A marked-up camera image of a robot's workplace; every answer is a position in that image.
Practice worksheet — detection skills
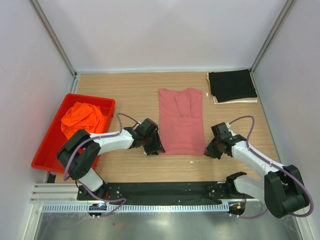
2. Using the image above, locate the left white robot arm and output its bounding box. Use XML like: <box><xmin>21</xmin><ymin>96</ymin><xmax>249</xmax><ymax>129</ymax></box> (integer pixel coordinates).
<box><xmin>56</xmin><ymin>118</ymin><xmax>166</xmax><ymax>200</ymax></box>

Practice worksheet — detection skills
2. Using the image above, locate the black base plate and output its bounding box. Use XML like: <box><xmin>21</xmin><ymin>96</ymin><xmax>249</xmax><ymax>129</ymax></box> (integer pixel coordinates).
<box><xmin>78</xmin><ymin>181</ymin><xmax>245</xmax><ymax>200</ymax></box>

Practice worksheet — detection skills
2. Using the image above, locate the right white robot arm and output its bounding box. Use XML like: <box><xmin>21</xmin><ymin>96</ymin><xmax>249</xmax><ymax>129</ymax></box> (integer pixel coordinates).
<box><xmin>204</xmin><ymin>122</ymin><xmax>313</xmax><ymax>219</ymax></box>

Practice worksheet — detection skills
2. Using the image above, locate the orange t shirt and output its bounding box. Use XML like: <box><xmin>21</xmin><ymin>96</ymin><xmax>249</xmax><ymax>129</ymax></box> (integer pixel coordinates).
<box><xmin>60</xmin><ymin>101</ymin><xmax>107</xmax><ymax>140</ymax></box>

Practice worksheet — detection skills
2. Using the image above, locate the white slotted cable duct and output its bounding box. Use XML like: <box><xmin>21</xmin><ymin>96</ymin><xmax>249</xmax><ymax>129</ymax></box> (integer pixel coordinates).
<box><xmin>41</xmin><ymin>202</ymin><xmax>229</xmax><ymax>214</ymax></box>

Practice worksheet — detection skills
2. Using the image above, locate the folded black t shirt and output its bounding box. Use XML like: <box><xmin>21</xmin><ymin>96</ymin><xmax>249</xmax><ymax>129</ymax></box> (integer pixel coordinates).
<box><xmin>208</xmin><ymin>69</ymin><xmax>258</xmax><ymax>104</ymax></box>

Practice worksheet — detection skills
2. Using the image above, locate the pink polo t shirt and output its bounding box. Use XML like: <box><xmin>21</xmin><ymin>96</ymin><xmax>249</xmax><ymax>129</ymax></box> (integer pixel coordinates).
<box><xmin>158</xmin><ymin>88</ymin><xmax>206</xmax><ymax>156</ymax></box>

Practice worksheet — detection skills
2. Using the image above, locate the red plastic bin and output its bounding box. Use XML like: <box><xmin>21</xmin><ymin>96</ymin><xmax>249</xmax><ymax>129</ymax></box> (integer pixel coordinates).
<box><xmin>31</xmin><ymin>93</ymin><xmax>116</xmax><ymax>173</ymax></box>

